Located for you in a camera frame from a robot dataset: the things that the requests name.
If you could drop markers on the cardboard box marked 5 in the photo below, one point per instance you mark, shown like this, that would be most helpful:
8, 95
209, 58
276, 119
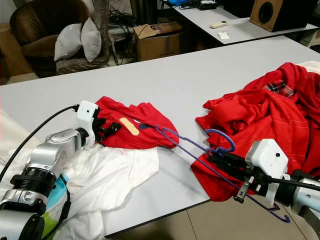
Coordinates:
157, 46

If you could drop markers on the brown armchair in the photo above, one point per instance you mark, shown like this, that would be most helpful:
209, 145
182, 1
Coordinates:
35, 25

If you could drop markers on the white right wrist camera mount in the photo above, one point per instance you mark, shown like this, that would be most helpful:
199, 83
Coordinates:
267, 157

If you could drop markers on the blue object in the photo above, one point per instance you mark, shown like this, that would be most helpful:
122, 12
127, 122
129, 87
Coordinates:
176, 2

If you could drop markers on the grey pillow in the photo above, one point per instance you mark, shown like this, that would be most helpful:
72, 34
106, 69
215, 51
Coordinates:
91, 41
67, 44

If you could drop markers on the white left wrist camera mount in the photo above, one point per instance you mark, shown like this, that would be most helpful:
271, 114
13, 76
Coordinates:
87, 117

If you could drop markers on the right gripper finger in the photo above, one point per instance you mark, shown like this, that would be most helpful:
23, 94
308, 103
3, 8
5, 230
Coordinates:
237, 159
227, 166

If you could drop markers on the white desk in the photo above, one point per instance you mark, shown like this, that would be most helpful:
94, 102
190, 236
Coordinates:
245, 34

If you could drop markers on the red garment with plaid tag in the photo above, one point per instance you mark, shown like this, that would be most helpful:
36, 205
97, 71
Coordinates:
270, 110

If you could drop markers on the small white card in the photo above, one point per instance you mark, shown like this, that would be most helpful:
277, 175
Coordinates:
224, 35

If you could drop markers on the brown wooden box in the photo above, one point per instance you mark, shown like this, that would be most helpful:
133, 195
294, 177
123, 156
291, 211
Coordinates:
12, 50

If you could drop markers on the grey plaid throw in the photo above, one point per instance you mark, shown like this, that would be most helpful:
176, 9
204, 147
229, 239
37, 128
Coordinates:
85, 66

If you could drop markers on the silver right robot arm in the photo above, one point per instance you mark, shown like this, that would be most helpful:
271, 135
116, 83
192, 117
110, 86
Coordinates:
307, 200

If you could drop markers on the white garment green blue patches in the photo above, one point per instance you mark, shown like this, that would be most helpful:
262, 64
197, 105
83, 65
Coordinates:
60, 190

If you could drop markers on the flat black device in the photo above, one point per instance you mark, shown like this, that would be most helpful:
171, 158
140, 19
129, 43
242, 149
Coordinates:
207, 5

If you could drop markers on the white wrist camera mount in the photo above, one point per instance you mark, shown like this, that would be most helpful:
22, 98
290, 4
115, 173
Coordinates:
87, 117
267, 157

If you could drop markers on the wooden speaker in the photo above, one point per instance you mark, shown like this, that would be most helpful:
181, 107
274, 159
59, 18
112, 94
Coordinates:
270, 15

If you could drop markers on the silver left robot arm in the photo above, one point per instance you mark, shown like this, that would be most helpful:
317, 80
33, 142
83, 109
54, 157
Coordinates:
52, 152

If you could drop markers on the white work table black legs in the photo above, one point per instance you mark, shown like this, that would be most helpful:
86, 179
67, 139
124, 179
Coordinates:
180, 75

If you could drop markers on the white remote control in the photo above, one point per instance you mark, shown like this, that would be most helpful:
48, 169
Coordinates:
219, 24

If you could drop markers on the white t-shirt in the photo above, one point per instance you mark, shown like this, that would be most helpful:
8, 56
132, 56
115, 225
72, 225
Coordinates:
110, 170

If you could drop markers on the red t-shirt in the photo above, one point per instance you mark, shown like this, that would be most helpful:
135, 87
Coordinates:
145, 137

